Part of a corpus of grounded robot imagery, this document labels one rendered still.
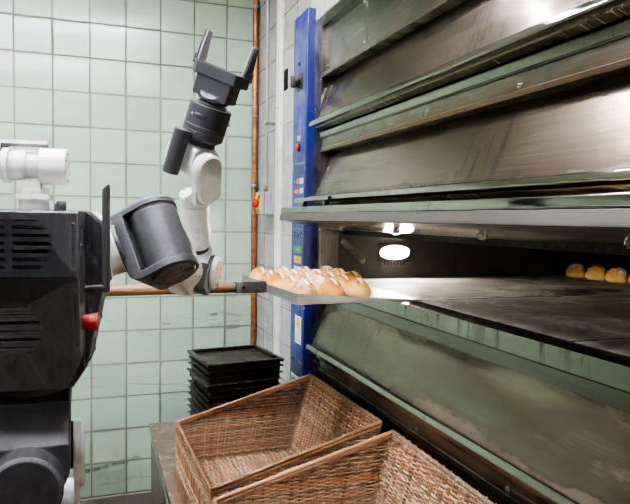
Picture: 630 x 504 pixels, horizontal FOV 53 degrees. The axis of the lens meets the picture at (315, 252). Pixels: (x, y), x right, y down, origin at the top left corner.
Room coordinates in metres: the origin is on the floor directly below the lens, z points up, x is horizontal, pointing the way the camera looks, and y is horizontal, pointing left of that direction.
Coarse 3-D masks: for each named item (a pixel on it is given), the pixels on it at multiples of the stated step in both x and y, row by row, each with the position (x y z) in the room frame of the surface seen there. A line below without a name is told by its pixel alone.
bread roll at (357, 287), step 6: (348, 282) 1.69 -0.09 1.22; (354, 282) 1.66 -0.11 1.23; (360, 282) 1.65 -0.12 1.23; (366, 282) 1.67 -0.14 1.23; (348, 288) 1.67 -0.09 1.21; (354, 288) 1.65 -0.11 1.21; (360, 288) 1.64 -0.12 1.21; (366, 288) 1.65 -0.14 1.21; (348, 294) 1.66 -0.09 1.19; (354, 294) 1.64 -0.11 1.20; (360, 294) 1.64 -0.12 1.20; (366, 294) 1.64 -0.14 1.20
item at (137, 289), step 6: (222, 282) 1.76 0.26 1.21; (228, 282) 1.77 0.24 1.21; (234, 282) 1.77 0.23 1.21; (114, 288) 1.65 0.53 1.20; (120, 288) 1.66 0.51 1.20; (126, 288) 1.66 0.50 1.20; (132, 288) 1.67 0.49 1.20; (138, 288) 1.67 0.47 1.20; (144, 288) 1.68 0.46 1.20; (150, 288) 1.68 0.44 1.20; (216, 288) 1.75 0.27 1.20; (222, 288) 1.75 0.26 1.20; (228, 288) 1.76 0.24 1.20; (234, 288) 1.76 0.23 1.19; (108, 294) 1.65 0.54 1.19; (114, 294) 1.65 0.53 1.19; (120, 294) 1.66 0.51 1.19; (126, 294) 1.66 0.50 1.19; (132, 294) 1.67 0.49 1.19; (138, 294) 1.68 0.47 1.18; (144, 294) 1.68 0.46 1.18; (150, 294) 1.69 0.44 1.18; (156, 294) 1.69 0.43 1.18; (162, 294) 1.70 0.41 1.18; (168, 294) 1.71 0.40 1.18
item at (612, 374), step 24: (408, 312) 1.59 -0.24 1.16; (432, 312) 1.48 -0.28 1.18; (456, 312) 1.46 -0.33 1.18; (480, 336) 1.29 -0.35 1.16; (504, 336) 1.21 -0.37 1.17; (528, 336) 1.17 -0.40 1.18; (552, 360) 1.09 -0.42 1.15; (576, 360) 1.03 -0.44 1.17; (600, 360) 0.98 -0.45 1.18; (624, 360) 0.97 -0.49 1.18; (624, 384) 0.94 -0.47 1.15
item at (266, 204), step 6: (258, 192) 2.77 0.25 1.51; (264, 192) 2.73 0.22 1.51; (270, 192) 2.74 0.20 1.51; (264, 198) 2.73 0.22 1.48; (270, 198) 2.74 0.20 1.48; (258, 204) 2.75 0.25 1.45; (264, 204) 2.73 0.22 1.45; (270, 204) 2.74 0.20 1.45; (258, 210) 2.75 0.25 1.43; (264, 210) 2.73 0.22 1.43; (270, 210) 2.74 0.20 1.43
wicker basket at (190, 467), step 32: (288, 384) 2.14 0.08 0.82; (320, 384) 2.06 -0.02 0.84; (192, 416) 2.02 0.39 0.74; (224, 416) 2.06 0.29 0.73; (256, 416) 2.10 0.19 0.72; (288, 416) 2.14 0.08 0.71; (320, 416) 2.00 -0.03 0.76; (352, 416) 1.81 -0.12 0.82; (192, 448) 2.02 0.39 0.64; (224, 448) 2.06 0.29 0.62; (256, 448) 2.10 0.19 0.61; (288, 448) 2.14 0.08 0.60; (320, 448) 1.60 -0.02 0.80; (192, 480) 1.73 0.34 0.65; (224, 480) 1.88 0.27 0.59; (256, 480) 1.54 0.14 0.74
